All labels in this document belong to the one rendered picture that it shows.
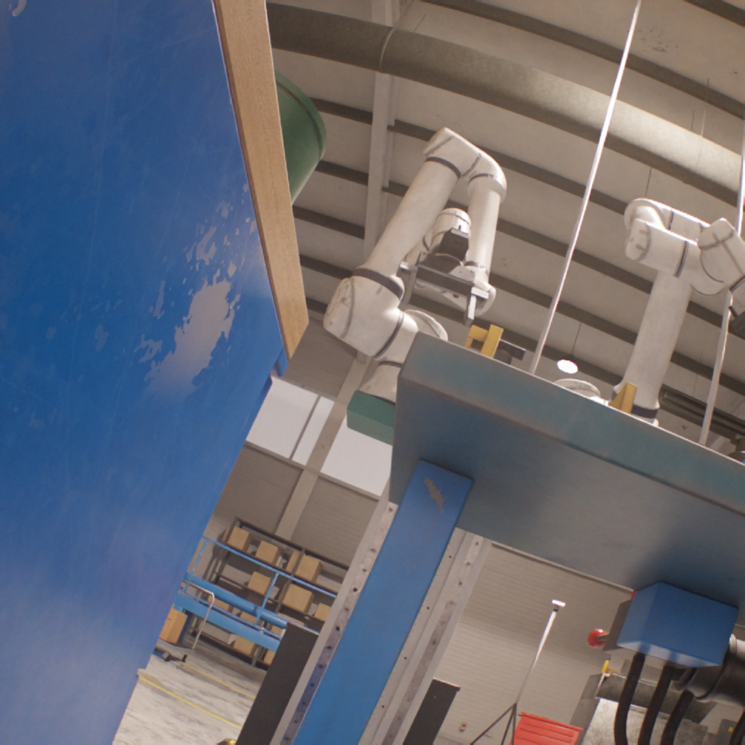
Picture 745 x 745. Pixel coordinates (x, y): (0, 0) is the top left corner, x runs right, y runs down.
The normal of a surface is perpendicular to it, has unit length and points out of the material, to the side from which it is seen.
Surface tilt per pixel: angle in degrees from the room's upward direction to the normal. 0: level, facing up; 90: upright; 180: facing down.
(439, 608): 90
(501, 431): 180
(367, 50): 146
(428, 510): 90
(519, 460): 180
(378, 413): 90
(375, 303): 100
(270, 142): 90
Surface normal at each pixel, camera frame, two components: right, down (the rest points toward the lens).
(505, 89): -0.31, 0.51
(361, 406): 0.04, -0.35
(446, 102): -0.38, 0.81
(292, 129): 0.80, 0.12
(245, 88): 0.92, 0.36
